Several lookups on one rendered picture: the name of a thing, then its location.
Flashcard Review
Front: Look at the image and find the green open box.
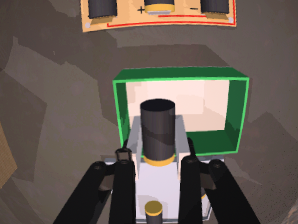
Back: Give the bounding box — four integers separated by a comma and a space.
113, 67, 249, 156

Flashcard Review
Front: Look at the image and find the dark grey cylinder with yellow top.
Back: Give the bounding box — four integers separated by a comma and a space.
201, 188, 206, 199
200, 0, 229, 14
88, 0, 118, 19
144, 0, 175, 13
140, 98, 176, 167
145, 201, 163, 224

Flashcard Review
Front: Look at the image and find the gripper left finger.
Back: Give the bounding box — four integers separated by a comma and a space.
53, 116, 142, 224

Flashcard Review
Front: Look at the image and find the white tray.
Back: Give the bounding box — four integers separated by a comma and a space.
135, 155, 224, 223

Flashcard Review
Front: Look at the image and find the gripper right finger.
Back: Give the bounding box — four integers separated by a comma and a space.
175, 115, 261, 224

